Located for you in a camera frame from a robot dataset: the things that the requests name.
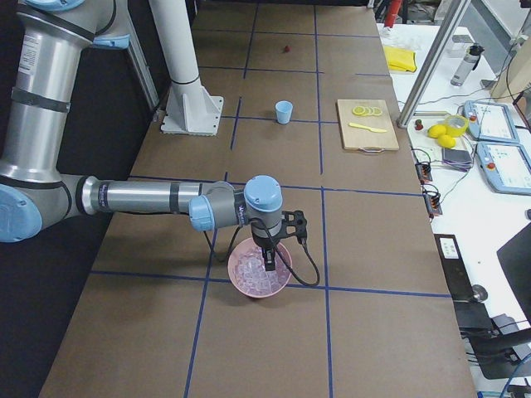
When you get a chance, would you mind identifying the whole lemon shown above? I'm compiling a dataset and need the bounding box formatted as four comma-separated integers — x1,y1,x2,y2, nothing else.
436,133,456,149
427,124,447,138

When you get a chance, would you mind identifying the yellow wooden knife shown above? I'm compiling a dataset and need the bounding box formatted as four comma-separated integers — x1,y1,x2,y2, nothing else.
348,122,387,133

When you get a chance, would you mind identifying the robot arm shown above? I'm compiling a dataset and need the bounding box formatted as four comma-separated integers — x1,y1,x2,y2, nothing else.
1,1,287,271

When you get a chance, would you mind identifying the yellow tape roll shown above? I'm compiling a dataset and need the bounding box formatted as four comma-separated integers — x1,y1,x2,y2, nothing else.
443,114,469,138

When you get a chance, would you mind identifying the aluminium frame post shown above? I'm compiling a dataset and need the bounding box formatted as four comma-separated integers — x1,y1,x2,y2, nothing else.
397,0,471,129

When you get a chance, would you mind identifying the upper teach pendant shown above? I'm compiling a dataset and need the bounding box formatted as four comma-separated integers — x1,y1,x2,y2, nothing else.
462,100,519,143

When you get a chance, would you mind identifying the bamboo cutting board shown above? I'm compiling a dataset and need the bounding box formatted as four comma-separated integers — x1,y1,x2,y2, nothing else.
336,99,399,153

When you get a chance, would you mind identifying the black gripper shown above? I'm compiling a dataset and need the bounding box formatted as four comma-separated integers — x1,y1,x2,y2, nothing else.
251,226,281,271

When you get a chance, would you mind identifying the lower teach pendant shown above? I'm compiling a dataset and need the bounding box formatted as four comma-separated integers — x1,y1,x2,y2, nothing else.
476,141,530,196

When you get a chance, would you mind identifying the light blue plastic cup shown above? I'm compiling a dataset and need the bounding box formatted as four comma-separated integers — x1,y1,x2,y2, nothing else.
275,100,293,124

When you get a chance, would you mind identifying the teach pendant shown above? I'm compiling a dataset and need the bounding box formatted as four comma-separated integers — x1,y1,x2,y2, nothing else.
476,141,530,196
462,100,519,143

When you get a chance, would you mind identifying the pink bowl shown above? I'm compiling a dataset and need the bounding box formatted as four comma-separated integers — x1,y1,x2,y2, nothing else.
227,236,295,299

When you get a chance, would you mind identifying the pile of clear ice cubes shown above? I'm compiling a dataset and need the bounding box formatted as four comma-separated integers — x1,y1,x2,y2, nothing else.
234,244,291,292

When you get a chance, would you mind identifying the purple notebook stack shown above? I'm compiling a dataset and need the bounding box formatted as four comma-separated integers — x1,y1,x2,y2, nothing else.
441,148,473,172

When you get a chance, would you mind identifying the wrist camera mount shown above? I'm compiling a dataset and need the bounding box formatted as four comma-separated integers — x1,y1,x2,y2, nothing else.
278,210,308,245

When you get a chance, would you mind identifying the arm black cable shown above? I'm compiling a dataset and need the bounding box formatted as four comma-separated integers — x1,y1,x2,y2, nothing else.
202,219,321,288

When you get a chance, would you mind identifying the white label black box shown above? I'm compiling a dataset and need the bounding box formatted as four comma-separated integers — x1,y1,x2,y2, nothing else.
434,234,461,260

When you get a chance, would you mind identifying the grey water bottle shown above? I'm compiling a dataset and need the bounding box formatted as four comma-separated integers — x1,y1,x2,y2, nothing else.
450,43,485,86

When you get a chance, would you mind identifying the yellow cloth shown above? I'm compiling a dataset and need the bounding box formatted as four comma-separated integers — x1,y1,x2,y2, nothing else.
383,46,417,73

